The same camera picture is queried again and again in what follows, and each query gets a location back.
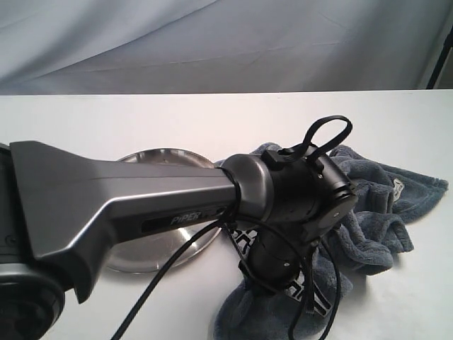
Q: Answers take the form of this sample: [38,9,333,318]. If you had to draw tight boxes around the black backdrop stand pole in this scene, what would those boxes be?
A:
[426,31,452,90]

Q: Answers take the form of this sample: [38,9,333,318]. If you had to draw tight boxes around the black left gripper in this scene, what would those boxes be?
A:
[239,226,315,294]

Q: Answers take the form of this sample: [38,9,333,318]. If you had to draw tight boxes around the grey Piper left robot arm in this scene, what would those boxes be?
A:
[1,141,357,339]

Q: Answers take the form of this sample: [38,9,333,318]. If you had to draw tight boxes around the round stainless steel plate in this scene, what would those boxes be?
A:
[107,148,227,273]

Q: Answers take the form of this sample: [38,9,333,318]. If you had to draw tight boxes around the grey fleece cloth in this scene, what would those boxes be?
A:
[213,145,449,339]

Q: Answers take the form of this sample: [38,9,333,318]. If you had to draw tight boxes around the grey backdrop cloth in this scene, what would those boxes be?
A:
[1,1,452,95]

